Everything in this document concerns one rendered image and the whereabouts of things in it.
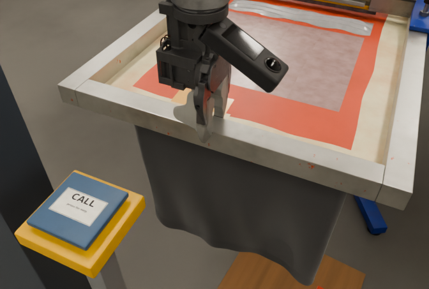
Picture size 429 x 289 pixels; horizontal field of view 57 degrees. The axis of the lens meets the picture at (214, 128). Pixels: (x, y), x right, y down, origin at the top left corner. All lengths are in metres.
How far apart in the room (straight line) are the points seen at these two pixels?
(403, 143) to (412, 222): 1.29
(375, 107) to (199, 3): 0.41
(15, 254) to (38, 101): 1.46
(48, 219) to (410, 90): 0.61
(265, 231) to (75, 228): 0.48
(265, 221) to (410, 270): 0.99
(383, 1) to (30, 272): 1.14
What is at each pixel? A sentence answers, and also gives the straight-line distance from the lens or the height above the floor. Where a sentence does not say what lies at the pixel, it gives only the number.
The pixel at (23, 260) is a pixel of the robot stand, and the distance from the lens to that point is 1.20.
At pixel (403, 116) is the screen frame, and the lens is 0.70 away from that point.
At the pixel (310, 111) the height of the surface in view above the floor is 0.98.
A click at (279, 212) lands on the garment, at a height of 0.74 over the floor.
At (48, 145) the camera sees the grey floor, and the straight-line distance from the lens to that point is 2.20.
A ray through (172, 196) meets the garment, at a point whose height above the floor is 0.67.
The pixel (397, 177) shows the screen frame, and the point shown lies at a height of 1.01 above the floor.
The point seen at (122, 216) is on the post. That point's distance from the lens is 0.59.
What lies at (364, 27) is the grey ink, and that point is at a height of 0.97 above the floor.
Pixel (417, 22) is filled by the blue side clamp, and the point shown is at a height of 1.01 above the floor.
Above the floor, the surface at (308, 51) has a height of 0.97.
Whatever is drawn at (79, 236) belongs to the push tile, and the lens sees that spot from 0.56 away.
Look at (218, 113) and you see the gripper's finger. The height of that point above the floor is 1.02.
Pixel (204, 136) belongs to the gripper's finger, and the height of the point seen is 1.02.
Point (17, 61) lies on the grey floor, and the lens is 2.95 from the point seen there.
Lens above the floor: 1.42
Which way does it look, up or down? 42 degrees down
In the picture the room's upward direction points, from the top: straight up
